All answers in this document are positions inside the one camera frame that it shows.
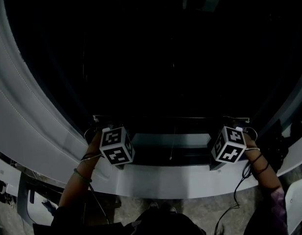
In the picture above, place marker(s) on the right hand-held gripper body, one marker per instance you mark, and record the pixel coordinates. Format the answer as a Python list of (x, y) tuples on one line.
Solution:
[(229, 146)]

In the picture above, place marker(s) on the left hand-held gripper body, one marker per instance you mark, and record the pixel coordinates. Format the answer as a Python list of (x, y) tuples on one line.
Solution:
[(115, 146)]

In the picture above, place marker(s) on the person's right forearm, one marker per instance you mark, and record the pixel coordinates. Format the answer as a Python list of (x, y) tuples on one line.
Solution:
[(263, 175)]

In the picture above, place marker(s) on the person's left forearm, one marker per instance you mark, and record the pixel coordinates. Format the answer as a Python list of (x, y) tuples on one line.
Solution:
[(77, 187)]

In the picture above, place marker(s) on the black fabric item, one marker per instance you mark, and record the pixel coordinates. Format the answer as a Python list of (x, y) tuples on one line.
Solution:
[(279, 146)]

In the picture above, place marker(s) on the person's left shoe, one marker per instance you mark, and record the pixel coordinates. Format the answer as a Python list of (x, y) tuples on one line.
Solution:
[(153, 205)]

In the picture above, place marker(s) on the person's shoe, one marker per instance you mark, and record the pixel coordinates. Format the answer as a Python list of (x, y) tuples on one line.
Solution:
[(153, 205), (171, 209)]

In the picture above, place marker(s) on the person's shirt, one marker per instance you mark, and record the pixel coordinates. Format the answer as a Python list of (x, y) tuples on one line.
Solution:
[(278, 204)]

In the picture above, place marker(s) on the person's right shoe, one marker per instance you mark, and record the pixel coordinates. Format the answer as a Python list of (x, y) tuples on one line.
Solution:
[(171, 209)]

